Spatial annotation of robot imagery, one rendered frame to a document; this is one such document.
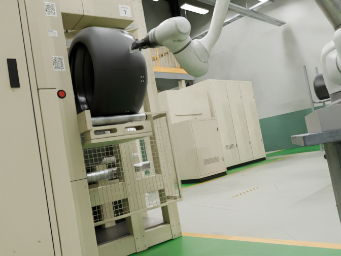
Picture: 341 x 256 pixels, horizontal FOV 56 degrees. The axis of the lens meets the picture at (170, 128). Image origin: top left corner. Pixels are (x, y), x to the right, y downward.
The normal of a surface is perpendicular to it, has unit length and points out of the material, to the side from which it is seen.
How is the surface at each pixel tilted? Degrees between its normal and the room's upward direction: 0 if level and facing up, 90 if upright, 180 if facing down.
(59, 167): 90
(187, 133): 90
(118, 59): 87
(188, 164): 90
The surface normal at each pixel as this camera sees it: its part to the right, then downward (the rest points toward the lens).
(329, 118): -0.27, -0.03
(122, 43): 0.47, -0.51
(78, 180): 0.57, -0.16
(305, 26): -0.71, 0.07
